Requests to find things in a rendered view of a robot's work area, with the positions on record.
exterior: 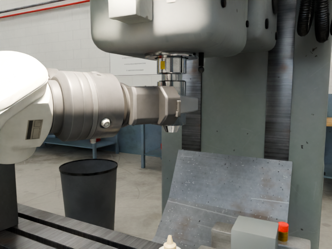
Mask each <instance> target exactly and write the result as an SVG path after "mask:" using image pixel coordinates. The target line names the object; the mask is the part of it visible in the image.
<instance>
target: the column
mask: <svg viewBox="0 0 332 249"><path fill-rule="evenodd" d="M300 2H301V0H279V2H278V11H277V32H278V40H276V44H275V46H274V48H272V49H271V50H270V51H261V52H244V53H238V54H237V55H234V56H230V57H214V58H204V66H203V67H204V72H202V73H199V72H198V68H199V67H200V66H199V59H195V60H187V68H186V74H181V75H179V81H186V96H189V97H195V98H198V110H197V111H194V112H189V113H186V124H185V125H182V126H181V127H180V129H179V131H178V132H165V131H164V129H163V127H162V215H163V212H164V210H165V207H166V204H167V201H168V198H169V193H170V188H171V183H172V179H173V174H174V169H175V164H176V159H177V155H178V150H188V151H197V152H207V153H216V154H225V155H234V156H244V157H253V158H262V159H272V160H281V161H290V162H292V172H291V184H290V200H289V211H288V222H287V224H288V225H289V230H288V236H293V237H298V238H303V239H307V240H310V242H311V249H319V240H320V225H321V210H322V196H323V181H324V175H325V174H326V173H325V172H324V167H325V165H324V155H325V140H326V125H327V111H328V96H329V81H330V66H331V52H332V35H331V34H330V32H329V37H328V39H327V41H325V42H324V43H319V42H318V41H317V40H316V36H315V8H316V5H314V6H315V7H314V16H313V20H312V24H311V28H310V31H309V33H308V34H307V35H306V36H304V37H301V36H299V35H298V33H297V22H298V16H299V10H300V4H301V3H300ZM315 4H316V3H315Z"/></svg>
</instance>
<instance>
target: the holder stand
mask: <svg viewBox="0 0 332 249"><path fill-rule="evenodd" d="M15 225H18V208H17V193H16V178H15V164H0V231H2V230H5V229H7V228H10V227H13V226H15Z"/></svg>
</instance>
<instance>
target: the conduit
mask: <svg viewBox="0 0 332 249"><path fill-rule="evenodd" d="M315 1H316V2H315ZM300 3H301V4H300V10H299V16H298V22H297V33H298V35H299V36H301V37H304V36H306V35H307V34H308V33H309V31H310V28H311V24H312V20H313V16H314V7H315V6H314V5H316V8H315V36H316V40H317V41H318V42H319V43H324V42H325V41H327V39H328V37H329V32H330V34H331V35H332V20H331V25H330V26H329V6H328V5H329V4H328V3H329V2H328V0H301V2H300ZM315 3H316V4H315Z"/></svg>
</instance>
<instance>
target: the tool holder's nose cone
mask: <svg viewBox="0 0 332 249"><path fill-rule="evenodd" d="M162 127H163V129H164V131H165V132H178V131H179V129H180V127H181V125H178V126H165V125H162Z"/></svg>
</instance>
